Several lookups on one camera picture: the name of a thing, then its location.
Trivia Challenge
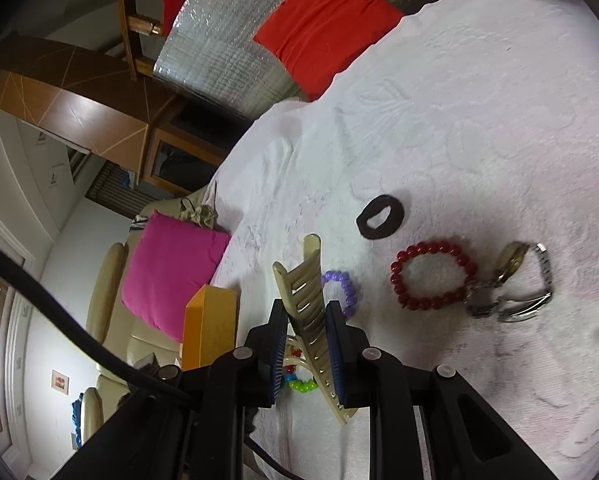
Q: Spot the pink cushion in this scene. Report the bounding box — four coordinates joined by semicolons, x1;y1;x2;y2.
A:
121;211;230;342

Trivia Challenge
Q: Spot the red bead bracelet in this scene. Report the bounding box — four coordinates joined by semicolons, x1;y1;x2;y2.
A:
389;239;480;311

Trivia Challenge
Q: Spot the red cushion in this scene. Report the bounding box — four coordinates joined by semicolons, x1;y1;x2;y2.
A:
254;0;403;101

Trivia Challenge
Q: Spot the beige crumpled cloth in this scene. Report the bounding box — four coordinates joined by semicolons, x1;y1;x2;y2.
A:
179;197;217;230

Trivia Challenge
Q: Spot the silver metal wristwatch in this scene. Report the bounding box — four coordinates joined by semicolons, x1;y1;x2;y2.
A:
463;240;554;323

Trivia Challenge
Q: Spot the purple bead bracelet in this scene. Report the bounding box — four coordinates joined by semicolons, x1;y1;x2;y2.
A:
321;270;359;319

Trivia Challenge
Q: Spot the wooden cabinet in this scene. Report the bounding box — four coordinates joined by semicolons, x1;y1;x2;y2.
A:
0;34;228;193

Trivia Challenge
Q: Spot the multicolour bead bracelet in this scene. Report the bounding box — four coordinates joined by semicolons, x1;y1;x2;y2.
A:
283;346;320;394

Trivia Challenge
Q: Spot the white pink bed blanket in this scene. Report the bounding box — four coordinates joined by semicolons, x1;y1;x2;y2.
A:
212;0;599;479

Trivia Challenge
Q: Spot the black cable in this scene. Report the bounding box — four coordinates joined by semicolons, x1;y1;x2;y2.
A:
0;235;301;480

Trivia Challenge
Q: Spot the beige plastic hair claw clip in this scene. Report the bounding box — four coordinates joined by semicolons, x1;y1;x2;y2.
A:
272;234;357;426

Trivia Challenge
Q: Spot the orange cardboard box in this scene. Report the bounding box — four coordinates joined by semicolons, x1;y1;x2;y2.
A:
181;285;237;370

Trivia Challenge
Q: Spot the black hair scrunchie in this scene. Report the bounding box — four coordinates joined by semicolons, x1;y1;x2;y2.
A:
356;194;406;240

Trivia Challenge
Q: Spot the beige leather armchair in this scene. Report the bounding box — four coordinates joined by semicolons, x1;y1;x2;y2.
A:
80;186;216;441

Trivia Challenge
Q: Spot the wooden bed frame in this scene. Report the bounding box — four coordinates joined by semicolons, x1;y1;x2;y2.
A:
117;0;164;80

